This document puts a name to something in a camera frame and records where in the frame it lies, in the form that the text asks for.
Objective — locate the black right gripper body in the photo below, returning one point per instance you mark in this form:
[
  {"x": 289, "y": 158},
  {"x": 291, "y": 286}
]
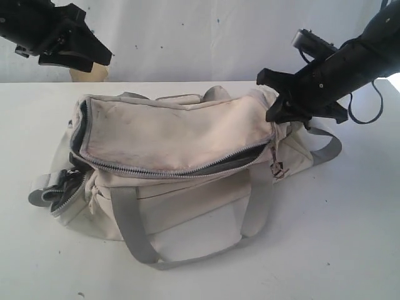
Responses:
[{"x": 320, "y": 85}]

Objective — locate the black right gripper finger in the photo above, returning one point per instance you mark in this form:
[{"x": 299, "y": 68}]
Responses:
[
  {"x": 283, "y": 110},
  {"x": 281, "y": 82}
]

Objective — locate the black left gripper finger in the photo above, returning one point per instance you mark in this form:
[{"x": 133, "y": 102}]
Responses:
[
  {"x": 65, "y": 61},
  {"x": 84, "y": 48}
]

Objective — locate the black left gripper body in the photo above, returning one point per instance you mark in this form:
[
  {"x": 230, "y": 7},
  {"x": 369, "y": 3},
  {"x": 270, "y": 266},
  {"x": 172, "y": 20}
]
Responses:
[{"x": 33, "y": 25}]

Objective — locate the white canvas duffel bag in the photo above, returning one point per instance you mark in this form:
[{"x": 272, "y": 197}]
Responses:
[{"x": 178, "y": 179}]

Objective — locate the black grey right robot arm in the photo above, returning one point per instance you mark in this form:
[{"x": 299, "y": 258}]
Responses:
[{"x": 383, "y": 26}]

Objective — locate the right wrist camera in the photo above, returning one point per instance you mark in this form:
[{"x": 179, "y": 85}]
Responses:
[{"x": 312, "y": 45}]

